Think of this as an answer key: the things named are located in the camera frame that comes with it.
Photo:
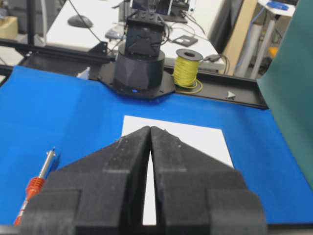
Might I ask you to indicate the white foam board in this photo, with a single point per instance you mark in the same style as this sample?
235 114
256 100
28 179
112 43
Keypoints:
137 135

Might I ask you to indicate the dark green backdrop sheet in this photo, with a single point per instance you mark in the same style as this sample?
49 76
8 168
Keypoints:
287 87

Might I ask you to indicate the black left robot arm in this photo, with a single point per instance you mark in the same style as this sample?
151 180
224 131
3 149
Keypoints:
138 69

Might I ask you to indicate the blue table mat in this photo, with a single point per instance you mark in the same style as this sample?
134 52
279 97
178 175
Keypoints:
41 110

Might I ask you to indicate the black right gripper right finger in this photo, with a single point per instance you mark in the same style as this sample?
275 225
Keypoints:
199 195

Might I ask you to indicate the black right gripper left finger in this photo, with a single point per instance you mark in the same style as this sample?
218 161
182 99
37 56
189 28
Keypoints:
99 194

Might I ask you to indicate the black square pad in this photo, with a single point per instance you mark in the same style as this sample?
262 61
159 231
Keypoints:
185 41

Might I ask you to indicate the black computer mouse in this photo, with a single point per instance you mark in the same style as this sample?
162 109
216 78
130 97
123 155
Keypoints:
80 21

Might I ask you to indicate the yellow wire spool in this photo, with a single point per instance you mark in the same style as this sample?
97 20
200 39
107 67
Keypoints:
186 70

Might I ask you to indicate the black aluminium table frame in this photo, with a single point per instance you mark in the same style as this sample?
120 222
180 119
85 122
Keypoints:
68 62

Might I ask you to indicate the orange handled soldering iron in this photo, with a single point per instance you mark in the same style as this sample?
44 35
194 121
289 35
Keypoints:
36 184

